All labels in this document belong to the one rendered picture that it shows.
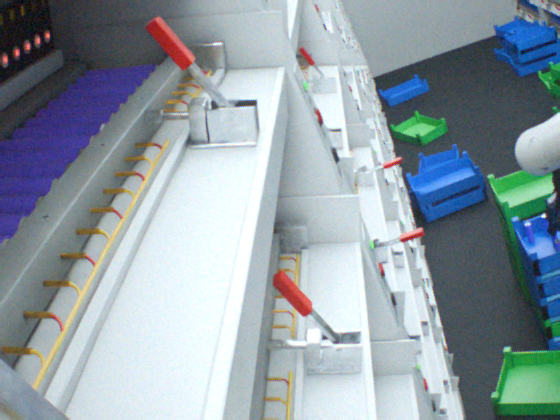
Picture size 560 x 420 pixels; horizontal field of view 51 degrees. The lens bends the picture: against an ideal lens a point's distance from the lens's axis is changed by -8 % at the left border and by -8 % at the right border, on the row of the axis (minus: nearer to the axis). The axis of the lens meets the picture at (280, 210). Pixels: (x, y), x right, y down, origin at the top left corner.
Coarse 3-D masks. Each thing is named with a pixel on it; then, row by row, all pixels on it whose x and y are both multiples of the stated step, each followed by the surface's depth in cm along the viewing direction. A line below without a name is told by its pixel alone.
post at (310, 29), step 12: (312, 12) 119; (300, 24) 121; (312, 24) 121; (300, 36) 122; (312, 36) 122; (324, 36) 121; (348, 96) 127; (348, 108) 128; (348, 120) 129; (372, 156) 133; (384, 192) 136; (408, 252) 143; (408, 264) 144; (432, 324) 152
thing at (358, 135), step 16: (352, 128) 130; (368, 128) 130; (352, 144) 131; (368, 144) 131; (368, 160) 125; (368, 192) 112; (368, 208) 106; (368, 224) 101; (384, 224) 101; (384, 240) 97; (400, 304) 76
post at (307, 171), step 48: (48, 0) 52; (96, 0) 52; (144, 0) 52; (192, 0) 52; (240, 0) 52; (288, 48) 61; (288, 96) 56; (288, 144) 58; (288, 192) 60; (336, 192) 60; (384, 336) 67
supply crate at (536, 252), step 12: (516, 216) 173; (540, 216) 172; (516, 228) 173; (540, 228) 174; (540, 240) 171; (528, 252) 161; (540, 252) 166; (552, 252) 164; (528, 264) 164; (540, 264) 157; (552, 264) 157
